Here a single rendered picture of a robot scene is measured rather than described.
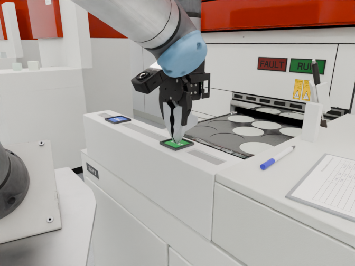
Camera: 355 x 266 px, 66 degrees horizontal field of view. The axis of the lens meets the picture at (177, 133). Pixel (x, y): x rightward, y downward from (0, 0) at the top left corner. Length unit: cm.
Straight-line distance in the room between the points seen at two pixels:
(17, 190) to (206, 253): 38
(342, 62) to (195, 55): 67
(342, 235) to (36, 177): 55
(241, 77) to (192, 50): 80
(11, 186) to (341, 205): 54
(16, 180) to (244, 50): 91
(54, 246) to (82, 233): 5
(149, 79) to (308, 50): 66
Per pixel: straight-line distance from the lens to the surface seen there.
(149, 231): 73
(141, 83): 50
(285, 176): 49
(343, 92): 100
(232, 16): 115
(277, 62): 108
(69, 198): 72
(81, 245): 57
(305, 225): 42
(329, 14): 97
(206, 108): 132
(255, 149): 77
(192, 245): 60
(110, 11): 31
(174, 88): 55
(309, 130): 67
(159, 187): 62
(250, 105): 115
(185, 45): 38
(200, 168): 50
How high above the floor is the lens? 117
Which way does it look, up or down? 18 degrees down
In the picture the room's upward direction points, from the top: straight up
